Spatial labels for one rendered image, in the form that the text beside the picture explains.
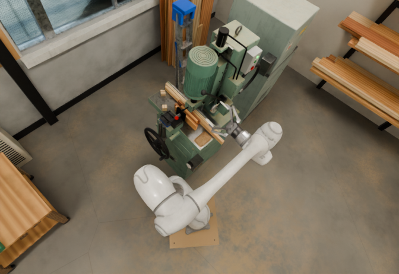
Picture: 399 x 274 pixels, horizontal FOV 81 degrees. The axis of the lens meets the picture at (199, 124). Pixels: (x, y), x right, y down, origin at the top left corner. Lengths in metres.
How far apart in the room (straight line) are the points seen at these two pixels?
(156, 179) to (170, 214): 0.16
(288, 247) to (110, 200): 1.82
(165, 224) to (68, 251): 1.62
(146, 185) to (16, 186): 1.35
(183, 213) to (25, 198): 1.41
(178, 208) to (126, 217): 1.48
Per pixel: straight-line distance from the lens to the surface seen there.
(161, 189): 1.03
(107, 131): 2.82
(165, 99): 1.89
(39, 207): 2.11
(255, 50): 1.55
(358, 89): 3.29
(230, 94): 1.64
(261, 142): 1.13
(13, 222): 2.16
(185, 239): 1.82
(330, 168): 3.28
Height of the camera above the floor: 2.42
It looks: 58 degrees down
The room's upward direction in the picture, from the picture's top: 17 degrees clockwise
